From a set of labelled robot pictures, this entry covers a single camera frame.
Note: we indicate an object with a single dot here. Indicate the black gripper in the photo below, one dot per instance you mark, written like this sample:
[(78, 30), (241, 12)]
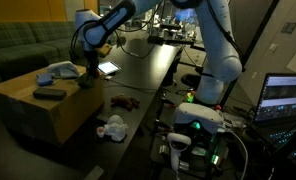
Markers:
[(93, 61)]

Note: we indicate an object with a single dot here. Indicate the green cloth wedge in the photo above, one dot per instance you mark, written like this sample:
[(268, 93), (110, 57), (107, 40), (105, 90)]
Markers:
[(85, 81)]

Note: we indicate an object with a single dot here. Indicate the white cloth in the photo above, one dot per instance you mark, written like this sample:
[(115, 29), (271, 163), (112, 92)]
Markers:
[(64, 70)]

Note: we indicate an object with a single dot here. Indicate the brown plush toy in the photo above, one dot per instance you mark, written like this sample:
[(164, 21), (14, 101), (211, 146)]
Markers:
[(126, 102)]

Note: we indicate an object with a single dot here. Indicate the blue sponge block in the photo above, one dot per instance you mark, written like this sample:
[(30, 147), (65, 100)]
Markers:
[(44, 79)]

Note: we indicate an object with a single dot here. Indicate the white plastic bag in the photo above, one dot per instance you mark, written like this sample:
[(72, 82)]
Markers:
[(115, 128)]

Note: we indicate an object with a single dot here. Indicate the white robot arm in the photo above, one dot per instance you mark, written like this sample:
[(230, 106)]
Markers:
[(223, 60)]

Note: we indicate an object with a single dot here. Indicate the cardboard box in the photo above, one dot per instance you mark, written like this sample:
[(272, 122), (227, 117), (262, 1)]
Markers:
[(51, 121)]

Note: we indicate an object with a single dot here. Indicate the white tablet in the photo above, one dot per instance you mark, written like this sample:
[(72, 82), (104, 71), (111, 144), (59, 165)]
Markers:
[(108, 67)]

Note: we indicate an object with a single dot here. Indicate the black rectangular case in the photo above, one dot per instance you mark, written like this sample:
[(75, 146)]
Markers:
[(49, 94)]

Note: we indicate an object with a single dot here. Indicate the green plaid sofa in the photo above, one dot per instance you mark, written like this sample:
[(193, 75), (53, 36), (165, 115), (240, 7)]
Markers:
[(29, 44)]

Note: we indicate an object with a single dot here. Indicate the white VR controller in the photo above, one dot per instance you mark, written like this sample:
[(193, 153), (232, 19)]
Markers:
[(178, 143)]

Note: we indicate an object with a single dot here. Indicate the open laptop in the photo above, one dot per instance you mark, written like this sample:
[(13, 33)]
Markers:
[(275, 115)]

